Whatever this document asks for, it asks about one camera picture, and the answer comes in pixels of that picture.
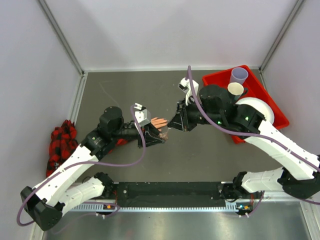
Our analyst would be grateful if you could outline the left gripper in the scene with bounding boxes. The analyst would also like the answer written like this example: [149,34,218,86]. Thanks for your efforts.
[111,122,166,149]

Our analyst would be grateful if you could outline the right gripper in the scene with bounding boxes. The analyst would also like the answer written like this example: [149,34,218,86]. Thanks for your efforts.
[167,96,223,132]

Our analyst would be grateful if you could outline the glitter nail polish bottle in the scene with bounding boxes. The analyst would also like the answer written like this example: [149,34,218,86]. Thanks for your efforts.
[158,132,169,141]

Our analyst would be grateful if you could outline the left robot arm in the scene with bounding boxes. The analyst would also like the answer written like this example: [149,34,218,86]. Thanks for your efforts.
[19,103,166,231]

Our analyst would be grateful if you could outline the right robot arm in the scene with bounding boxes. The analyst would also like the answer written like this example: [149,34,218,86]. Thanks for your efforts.
[168,79,320,200]

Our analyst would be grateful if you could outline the mannequin hand with long nails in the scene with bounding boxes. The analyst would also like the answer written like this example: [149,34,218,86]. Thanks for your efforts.
[151,117,168,132]

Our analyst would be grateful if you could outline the black mug white inside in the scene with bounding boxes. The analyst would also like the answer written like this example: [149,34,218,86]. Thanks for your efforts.
[227,82,248,103]

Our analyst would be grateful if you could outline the lavender plastic cup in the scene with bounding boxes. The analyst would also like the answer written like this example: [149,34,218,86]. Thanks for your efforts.
[229,67,249,85]

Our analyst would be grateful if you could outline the white paper plates stack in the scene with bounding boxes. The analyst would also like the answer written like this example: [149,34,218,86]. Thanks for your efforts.
[236,97,275,124]

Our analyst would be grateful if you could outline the red black plaid sleeve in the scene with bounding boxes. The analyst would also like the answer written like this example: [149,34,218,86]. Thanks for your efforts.
[45,119,131,177]

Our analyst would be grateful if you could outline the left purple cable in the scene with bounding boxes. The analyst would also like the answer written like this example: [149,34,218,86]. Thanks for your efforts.
[16,104,147,227]

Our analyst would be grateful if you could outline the purple cable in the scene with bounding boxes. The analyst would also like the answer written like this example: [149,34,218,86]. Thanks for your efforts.
[186,65,320,218]
[16,104,147,227]

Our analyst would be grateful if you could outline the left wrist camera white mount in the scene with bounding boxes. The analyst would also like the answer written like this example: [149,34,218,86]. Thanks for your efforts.
[133,103,151,129]

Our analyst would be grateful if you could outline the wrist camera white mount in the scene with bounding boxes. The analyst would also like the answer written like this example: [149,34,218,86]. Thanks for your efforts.
[178,78,199,106]
[133,103,151,129]

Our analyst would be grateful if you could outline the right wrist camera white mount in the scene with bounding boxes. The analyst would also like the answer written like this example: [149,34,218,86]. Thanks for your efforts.
[178,78,199,106]

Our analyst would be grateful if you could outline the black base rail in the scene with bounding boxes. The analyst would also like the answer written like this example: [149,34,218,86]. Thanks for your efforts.
[114,182,226,208]

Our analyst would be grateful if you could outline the white cable duct strip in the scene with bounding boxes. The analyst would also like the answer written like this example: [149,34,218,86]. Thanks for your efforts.
[70,201,253,213]

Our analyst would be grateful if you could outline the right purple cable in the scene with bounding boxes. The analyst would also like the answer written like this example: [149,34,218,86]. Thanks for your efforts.
[186,65,320,218]

